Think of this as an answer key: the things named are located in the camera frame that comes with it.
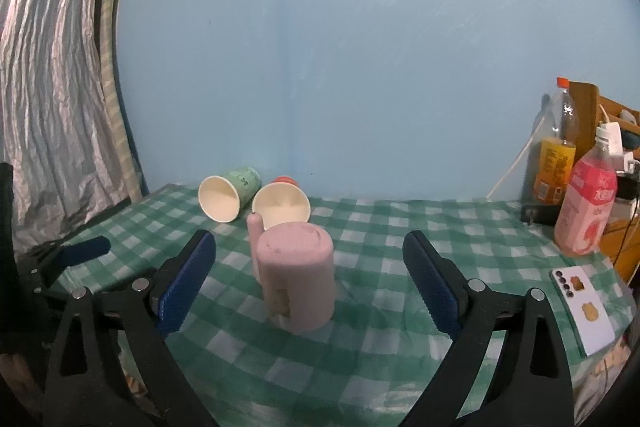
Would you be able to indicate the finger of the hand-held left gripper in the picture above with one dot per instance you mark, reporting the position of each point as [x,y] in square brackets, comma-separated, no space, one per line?
[82,251]

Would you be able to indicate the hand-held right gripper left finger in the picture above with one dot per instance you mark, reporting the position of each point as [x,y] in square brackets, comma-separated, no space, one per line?
[186,287]

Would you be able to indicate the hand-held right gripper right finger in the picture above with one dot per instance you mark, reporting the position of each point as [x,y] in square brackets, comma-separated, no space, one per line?
[434,287]

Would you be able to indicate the pink mug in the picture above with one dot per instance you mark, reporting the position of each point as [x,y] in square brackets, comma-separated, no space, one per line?
[300,277]

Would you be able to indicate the green paper cup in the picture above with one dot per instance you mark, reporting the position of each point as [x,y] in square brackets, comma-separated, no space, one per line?
[220,199]

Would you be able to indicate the red paper cup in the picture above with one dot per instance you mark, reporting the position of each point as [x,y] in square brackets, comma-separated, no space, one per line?
[282,204]

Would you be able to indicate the green checkered tablecloth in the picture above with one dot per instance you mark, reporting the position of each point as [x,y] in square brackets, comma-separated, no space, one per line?
[380,257]

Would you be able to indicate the small black device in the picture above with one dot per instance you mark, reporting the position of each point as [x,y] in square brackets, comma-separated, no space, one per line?
[536,214]

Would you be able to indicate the silver curtain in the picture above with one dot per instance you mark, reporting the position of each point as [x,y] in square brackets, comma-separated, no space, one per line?
[50,82]

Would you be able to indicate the white smartphone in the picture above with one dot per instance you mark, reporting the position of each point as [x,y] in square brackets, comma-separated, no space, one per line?
[590,322]

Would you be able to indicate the pink drink bottle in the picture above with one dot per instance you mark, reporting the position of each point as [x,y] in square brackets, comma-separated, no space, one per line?
[582,212]

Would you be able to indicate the orange soda bottle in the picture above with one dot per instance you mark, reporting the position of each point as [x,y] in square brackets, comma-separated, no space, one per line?
[552,162]

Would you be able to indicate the black plug adapter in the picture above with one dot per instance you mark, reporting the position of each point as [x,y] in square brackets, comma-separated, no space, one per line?
[627,187]

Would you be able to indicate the white power adapter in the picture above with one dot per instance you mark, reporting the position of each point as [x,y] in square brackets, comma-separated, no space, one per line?
[614,142]

